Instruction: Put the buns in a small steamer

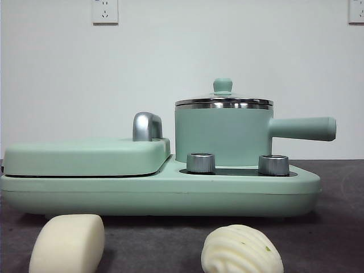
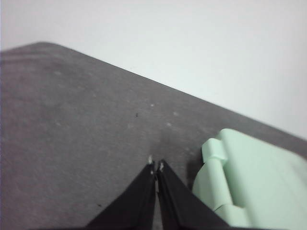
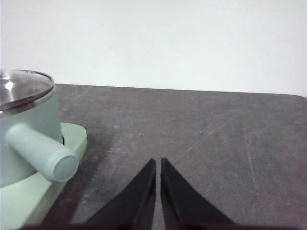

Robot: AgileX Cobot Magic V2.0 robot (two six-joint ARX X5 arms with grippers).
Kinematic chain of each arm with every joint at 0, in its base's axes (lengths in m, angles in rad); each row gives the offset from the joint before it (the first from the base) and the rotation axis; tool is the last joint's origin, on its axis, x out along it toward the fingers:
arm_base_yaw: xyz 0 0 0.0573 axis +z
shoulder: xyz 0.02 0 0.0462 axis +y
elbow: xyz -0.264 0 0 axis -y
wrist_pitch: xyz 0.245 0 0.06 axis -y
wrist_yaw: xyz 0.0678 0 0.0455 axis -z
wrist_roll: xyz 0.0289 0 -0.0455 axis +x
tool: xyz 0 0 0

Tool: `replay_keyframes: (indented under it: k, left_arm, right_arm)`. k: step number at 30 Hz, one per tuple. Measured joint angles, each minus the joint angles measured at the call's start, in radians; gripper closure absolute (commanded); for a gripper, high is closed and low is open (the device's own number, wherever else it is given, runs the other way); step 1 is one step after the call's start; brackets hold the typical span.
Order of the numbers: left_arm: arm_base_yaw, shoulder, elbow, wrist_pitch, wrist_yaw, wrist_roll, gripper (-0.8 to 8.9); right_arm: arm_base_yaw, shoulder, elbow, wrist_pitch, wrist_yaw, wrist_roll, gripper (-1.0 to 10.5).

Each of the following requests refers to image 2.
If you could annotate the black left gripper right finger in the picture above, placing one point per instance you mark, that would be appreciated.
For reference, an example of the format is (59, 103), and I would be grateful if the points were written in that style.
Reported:
(177, 206)

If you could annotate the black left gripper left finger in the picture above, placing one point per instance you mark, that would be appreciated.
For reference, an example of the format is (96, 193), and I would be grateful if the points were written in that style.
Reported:
(134, 203)

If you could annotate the mint green griddle lid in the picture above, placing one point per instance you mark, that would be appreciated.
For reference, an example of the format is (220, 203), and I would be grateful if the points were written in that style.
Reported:
(263, 179)

